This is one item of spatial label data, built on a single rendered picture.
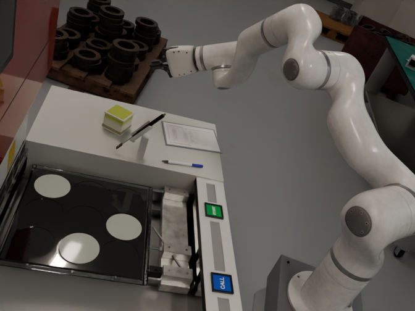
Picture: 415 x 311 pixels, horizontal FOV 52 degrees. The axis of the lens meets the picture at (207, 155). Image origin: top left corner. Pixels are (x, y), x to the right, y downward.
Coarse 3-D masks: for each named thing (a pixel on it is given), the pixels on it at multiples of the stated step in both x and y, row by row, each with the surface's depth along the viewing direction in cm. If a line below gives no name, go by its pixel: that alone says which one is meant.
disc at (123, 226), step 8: (112, 216) 123; (120, 216) 124; (128, 216) 125; (112, 224) 120; (120, 224) 121; (128, 224) 122; (136, 224) 123; (112, 232) 118; (120, 232) 119; (128, 232) 120; (136, 232) 121
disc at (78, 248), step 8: (64, 240) 111; (72, 240) 112; (80, 240) 113; (88, 240) 113; (64, 248) 109; (72, 248) 110; (80, 248) 111; (88, 248) 111; (96, 248) 112; (64, 256) 107; (72, 256) 108; (80, 256) 109; (88, 256) 109; (96, 256) 110
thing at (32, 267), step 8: (0, 264) 100; (8, 264) 101; (16, 264) 101; (24, 264) 102; (32, 264) 102; (48, 272) 103; (56, 272) 103; (64, 272) 104; (72, 272) 104; (80, 272) 105; (88, 272) 105; (112, 280) 106; (120, 280) 107; (128, 280) 107; (136, 280) 108; (144, 280) 109
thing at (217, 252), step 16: (208, 192) 136; (224, 192) 138; (224, 208) 132; (208, 224) 124; (224, 224) 126; (208, 240) 119; (224, 240) 121; (208, 256) 114; (224, 256) 116; (208, 272) 110; (224, 272) 111; (208, 288) 106; (208, 304) 102; (224, 304) 104; (240, 304) 105
